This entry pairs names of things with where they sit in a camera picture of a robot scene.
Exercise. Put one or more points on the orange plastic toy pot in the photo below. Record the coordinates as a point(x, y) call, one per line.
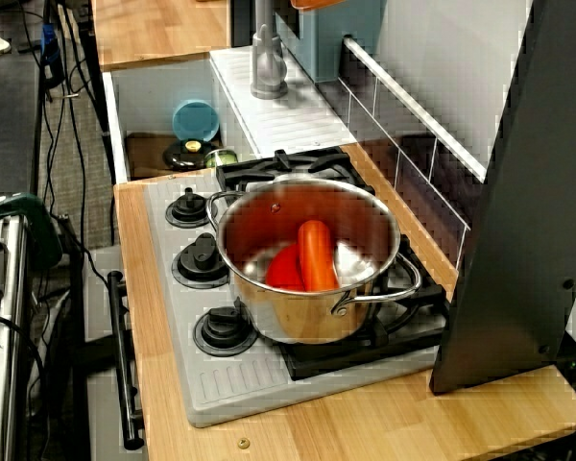
point(317, 4)

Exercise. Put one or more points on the stainless steel pot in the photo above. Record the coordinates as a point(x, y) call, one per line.
point(307, 317)

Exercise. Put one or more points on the black stove knob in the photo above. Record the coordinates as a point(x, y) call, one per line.
point(199, 264)
point(187, 211)
point(223, 331)

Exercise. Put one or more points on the black stove grate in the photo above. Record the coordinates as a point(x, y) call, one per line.
point(365, 357)

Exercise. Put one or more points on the grey toy stove panel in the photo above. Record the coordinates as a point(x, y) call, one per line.
point(230, 384)

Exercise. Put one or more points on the orange toy carrot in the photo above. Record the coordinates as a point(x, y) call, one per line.
point(317, 259)

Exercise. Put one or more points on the red toy vegetable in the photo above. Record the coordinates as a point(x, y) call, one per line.
point(283, 274)

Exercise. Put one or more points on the green can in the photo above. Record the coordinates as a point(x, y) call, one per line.
point(223, 157)

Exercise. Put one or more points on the black lid yellow knob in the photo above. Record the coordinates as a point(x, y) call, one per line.
point(182, 158)

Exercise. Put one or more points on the blue round plate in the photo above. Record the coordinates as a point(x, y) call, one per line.
point(195, 120)

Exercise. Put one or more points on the dark tiled backsplash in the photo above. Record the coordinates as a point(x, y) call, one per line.
point(441, 192)

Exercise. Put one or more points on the grey toy faucet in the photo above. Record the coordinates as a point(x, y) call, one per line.
point(267, 62)

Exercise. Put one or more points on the white backsplash ledge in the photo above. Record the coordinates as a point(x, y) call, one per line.
point(413, 101)

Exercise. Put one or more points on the white toy sink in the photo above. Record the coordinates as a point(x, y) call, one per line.
point(153, 96)

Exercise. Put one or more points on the blue toy microwave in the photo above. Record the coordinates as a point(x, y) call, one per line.
point(336, 38)

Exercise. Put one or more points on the wooden kitchen countertop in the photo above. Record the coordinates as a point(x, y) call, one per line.
point(365, 427)

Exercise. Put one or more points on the black side panel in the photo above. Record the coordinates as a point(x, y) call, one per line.
point(518, 240)

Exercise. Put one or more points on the white oven front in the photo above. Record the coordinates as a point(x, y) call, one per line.
point(101, 384)

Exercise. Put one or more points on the green clamp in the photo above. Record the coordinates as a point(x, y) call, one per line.
point(33, 225)

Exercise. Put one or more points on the blue clip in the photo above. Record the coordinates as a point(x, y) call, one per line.
point(50, 53)

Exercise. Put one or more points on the silver metal frame rail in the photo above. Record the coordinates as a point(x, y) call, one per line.
point(9, 336)

